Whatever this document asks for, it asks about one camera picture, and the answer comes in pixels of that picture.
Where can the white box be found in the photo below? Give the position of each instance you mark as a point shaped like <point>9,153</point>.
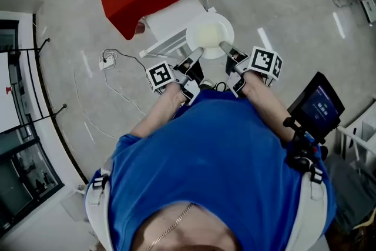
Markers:
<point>370,10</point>

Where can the person's right forearm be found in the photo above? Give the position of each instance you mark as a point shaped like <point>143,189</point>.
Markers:
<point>270,105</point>

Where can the black metal railing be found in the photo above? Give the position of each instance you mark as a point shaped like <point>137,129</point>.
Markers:
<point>64,106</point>

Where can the white power strip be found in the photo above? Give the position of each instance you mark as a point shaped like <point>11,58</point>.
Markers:
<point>107,63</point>

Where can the white side table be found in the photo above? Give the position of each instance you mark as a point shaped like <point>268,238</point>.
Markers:
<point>173,20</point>

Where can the black phone on mount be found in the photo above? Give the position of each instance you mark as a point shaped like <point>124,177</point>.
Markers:
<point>317,108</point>

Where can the white round plate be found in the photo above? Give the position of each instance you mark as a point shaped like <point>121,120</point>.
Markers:
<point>211,53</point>

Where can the white harness vest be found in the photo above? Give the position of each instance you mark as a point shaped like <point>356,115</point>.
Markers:
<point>97,214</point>

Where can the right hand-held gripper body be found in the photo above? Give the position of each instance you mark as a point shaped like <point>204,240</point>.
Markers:
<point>263,61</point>

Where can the white shelf rack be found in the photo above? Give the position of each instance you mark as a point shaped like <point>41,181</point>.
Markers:
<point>367,132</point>

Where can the person's left forearm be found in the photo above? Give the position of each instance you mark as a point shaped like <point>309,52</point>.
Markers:
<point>158,114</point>

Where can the blue t-shirt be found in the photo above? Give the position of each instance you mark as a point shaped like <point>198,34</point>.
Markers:
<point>205,155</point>

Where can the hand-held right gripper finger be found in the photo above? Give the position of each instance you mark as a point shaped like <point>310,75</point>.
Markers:
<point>232,50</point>

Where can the dark framed glass window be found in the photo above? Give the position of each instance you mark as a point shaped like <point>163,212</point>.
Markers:
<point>17,185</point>

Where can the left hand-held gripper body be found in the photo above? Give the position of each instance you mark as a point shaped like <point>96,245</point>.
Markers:
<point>160,76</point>

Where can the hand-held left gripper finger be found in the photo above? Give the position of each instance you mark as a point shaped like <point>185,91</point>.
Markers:
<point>191,57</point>

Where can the small red sticker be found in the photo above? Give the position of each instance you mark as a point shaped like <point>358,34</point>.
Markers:
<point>9,90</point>

